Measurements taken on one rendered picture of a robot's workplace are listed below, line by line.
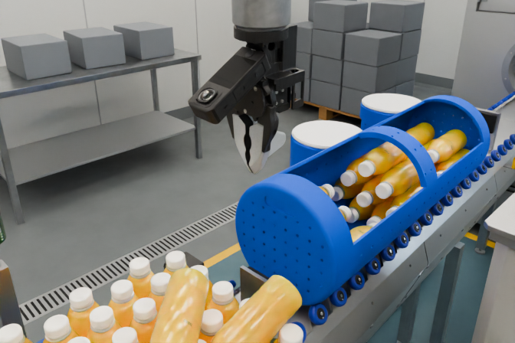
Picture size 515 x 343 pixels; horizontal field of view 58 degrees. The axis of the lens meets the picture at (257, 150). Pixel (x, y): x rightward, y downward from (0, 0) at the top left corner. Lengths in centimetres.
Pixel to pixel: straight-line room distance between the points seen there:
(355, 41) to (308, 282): 377
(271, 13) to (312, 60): 440
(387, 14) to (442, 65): 182
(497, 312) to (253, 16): 88
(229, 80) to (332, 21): 420
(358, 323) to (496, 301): 31
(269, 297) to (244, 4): 46
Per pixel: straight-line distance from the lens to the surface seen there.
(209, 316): 84
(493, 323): 123
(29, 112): 421
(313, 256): 96
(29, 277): 296
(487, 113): 206
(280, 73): 63
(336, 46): 474
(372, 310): 124
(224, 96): 56
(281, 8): 59
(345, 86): 478
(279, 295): 79
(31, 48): 333
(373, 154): 125
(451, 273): 204
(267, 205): 99
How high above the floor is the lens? 168
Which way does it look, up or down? 23 degrees down
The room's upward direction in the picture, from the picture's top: straight up
